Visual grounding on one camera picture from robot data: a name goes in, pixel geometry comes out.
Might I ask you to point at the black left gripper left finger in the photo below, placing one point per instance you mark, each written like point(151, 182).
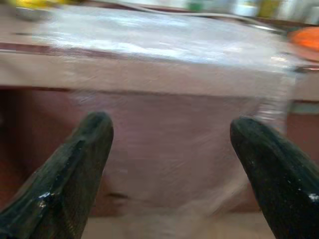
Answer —
point(62, 174)

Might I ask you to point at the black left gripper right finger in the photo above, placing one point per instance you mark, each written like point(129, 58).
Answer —
point(281, 179)

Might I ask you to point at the yellow plastic cup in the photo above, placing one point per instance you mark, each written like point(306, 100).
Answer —
point(37, 3)

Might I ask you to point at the brown cabinet door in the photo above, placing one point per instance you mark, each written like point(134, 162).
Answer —
point(30, 119)
point(304, 149)

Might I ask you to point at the clear bubble wrap sheet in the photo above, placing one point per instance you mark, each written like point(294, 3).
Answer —
point(159, 74)

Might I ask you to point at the orange plastic bag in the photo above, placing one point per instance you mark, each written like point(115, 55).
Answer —
point(306, 42)

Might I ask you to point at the round steel plate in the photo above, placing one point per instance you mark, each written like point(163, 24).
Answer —
point(32, 13)

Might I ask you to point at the white plastic bottle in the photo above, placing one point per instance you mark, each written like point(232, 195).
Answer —
point(246, 7)

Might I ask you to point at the clear bottle with green liquid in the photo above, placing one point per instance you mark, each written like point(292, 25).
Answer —
point(192, 5)

